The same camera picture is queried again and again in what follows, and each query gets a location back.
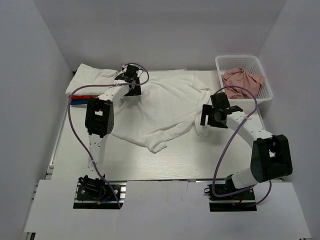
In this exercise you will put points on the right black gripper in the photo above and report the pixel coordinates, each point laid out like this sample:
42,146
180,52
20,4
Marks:
207,110

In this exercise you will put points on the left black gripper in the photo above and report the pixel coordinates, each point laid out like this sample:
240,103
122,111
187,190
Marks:
137,91

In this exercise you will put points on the white t-shirt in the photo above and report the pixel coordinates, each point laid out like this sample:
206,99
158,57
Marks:
167,108
87,75

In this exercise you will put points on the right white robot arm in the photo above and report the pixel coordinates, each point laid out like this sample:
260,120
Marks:
270,153

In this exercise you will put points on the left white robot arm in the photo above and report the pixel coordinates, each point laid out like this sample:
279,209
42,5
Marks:
99,118

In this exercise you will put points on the pink crumpled t-shirt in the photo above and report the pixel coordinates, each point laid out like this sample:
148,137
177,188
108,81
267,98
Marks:
244,81

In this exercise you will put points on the folded red t-shirt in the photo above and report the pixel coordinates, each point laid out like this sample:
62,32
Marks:
82,97

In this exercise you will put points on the folded blue t-shirt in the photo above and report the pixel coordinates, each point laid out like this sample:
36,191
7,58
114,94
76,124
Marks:
79,102

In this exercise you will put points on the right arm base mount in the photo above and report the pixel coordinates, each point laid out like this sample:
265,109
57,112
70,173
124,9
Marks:
241,202

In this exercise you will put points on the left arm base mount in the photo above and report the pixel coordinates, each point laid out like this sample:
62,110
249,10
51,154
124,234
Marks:
95,194

